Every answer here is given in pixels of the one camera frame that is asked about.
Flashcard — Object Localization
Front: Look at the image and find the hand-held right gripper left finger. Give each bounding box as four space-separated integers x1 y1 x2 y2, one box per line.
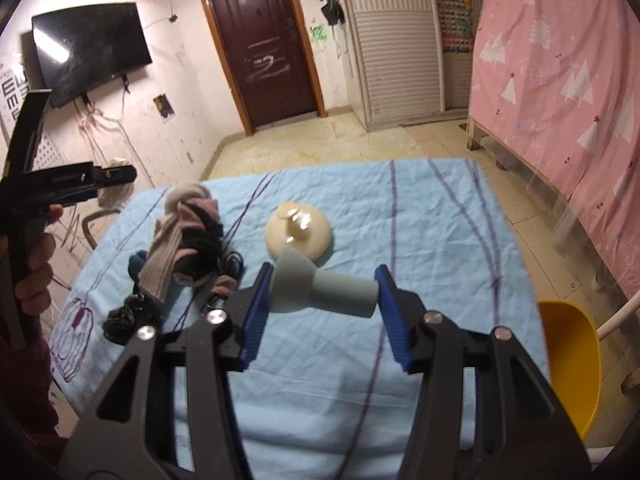
60 261 275 480

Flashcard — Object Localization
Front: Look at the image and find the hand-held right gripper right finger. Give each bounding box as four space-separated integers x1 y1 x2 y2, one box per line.
374 264 591 480

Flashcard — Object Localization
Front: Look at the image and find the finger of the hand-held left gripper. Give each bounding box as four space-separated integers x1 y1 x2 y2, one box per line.
94 164 138 193

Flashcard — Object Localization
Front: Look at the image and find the grey funnel-shaped tube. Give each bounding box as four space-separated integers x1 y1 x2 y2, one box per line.
270 248 379 318

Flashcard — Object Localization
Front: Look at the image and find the black sock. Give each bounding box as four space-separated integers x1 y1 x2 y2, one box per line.
172 200 224 286

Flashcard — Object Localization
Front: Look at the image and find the pile of clothes and toys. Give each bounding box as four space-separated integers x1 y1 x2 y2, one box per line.
137 182 211 301

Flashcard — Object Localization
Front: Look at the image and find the pink sock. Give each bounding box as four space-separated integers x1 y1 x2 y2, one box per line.
177 197 221 232

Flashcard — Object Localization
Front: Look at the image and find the dark blue sock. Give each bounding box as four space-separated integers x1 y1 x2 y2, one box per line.
127 252 151 281

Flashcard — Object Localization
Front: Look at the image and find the cream ceramic lid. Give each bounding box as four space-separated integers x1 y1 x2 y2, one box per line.
265 199 334 263

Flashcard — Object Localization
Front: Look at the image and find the black lacy cloth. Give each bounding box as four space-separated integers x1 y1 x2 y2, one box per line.
102 294 163 346

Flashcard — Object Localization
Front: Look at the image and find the yellow plastic bin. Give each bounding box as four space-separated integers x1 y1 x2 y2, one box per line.
537 300 601 438

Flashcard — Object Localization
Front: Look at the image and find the person's left forearm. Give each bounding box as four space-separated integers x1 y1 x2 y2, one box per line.
0 330 67 461

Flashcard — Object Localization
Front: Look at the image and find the person's left hand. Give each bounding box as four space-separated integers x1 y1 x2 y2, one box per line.
12 204 65 313

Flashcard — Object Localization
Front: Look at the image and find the light blue striped sheet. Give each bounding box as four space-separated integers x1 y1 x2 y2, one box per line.
47 157 551 480

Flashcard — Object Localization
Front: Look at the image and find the eye chart poster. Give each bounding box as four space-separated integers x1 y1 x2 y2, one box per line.
0 62 68 181

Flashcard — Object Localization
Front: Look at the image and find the brown wooden door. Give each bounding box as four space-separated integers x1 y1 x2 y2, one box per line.
195 0 327 136

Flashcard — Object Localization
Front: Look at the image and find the white slatted wardrobe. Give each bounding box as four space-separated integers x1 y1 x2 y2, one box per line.
332 0 483 131

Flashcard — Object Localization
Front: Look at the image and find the pink tree-print curtain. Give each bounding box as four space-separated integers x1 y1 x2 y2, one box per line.
470 0 640 306

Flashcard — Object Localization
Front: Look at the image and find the small black hanging bag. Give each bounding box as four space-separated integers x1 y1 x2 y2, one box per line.
320 0 346 26

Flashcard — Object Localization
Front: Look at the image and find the colourful grid chart poster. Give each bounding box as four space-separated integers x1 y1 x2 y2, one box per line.
432 0 475 53

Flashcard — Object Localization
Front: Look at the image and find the grey metal tube frame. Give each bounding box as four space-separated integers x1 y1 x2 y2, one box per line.
82 207 123 250

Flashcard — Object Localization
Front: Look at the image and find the open wall socket box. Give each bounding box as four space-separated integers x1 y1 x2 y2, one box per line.
152 92 175 121

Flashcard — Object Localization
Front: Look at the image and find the black wall television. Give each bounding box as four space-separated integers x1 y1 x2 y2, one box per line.
31 2 153 108

